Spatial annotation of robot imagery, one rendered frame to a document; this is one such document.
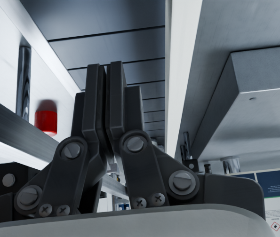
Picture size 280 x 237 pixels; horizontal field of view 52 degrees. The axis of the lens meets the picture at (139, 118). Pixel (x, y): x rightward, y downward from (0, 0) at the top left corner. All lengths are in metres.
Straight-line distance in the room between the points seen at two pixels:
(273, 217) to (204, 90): 0.38
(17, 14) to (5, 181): 0.13
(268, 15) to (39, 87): 0.26
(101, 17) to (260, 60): 0.21
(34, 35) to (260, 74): 0.23
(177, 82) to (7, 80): 0.23
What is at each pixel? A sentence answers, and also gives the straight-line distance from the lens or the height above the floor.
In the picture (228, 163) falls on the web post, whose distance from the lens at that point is 0.70.
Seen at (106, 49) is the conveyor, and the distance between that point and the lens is 0.20.
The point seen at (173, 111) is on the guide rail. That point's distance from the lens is 0.22.
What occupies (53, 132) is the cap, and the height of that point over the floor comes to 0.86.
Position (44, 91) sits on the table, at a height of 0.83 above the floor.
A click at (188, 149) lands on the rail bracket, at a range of 0.61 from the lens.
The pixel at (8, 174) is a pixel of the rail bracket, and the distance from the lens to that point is 0.24.
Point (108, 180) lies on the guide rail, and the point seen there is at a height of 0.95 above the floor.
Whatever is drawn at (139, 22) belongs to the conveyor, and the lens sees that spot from 0.18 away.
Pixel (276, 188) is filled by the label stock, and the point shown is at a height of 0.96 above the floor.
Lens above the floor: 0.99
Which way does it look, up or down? 19 degrees down
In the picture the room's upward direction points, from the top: 175 degrees clockwise
